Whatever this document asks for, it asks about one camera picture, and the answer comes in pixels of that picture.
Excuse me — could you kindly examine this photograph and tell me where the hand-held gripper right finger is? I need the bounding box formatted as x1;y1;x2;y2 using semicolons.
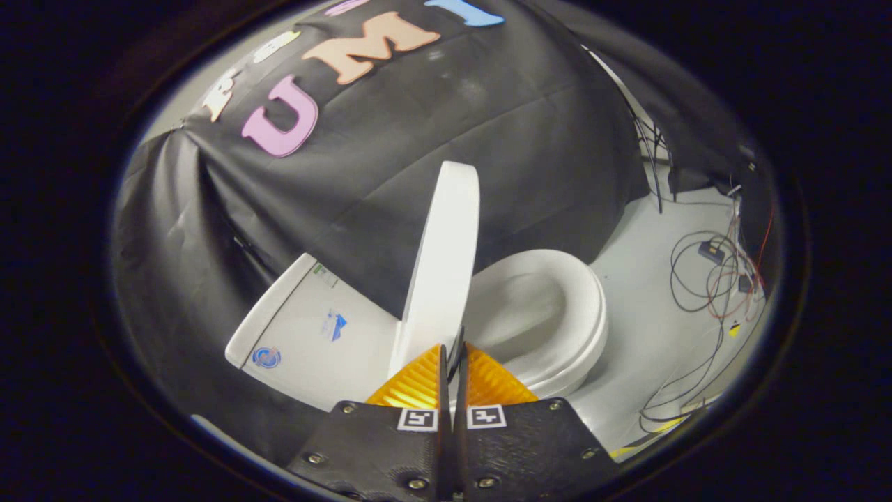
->
453;342;621;502

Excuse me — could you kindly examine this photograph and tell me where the white ceramic toilet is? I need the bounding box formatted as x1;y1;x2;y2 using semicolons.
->
224;249;609;413

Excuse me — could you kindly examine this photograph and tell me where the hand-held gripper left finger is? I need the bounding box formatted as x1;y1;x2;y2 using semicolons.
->
287;343;454;502

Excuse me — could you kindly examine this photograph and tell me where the black backdrop cloth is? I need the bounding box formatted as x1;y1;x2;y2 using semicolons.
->
111;0;776;462

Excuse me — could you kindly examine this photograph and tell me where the white toilet seat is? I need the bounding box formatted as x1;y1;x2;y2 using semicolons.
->
461;249;609;400

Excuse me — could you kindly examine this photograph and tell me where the black cable bundle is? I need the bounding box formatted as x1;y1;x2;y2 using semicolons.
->
638;209;767;434

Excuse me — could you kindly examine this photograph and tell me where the white toilet lid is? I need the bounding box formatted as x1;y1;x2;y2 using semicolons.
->
387;161;482;381

